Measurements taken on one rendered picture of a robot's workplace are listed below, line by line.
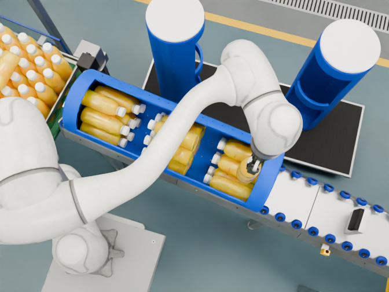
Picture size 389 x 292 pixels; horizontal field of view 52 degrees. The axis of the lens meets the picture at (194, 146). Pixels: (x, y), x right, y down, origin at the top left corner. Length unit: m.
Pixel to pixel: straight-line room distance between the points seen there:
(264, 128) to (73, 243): 0.78
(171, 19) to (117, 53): 1.20
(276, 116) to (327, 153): 1.90
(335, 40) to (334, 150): 0.98
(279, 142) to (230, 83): 0.18
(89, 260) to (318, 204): 1.00
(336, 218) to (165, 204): 1.25
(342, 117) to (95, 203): 2.24
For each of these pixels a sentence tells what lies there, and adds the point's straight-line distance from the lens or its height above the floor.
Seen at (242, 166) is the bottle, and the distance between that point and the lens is 1.31.
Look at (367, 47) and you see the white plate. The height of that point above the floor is 1.04.
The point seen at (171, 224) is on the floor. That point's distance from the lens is 2.69.
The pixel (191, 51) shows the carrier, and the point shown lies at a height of 0.90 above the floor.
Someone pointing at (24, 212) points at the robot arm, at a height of 1.89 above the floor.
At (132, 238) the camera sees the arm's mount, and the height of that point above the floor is 1.07.
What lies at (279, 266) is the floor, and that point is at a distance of 2.73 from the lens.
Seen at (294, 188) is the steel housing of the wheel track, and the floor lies 0.93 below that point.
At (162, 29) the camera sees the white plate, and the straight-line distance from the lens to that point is 1.93.
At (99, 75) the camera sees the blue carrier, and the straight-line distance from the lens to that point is 1.69.
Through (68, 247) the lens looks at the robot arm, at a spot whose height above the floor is 1.35.
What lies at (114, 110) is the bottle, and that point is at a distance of 1.63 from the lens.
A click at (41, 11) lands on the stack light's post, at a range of 2.16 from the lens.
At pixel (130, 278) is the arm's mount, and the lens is 1.62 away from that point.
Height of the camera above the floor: 2.68
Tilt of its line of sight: 75 degrees down
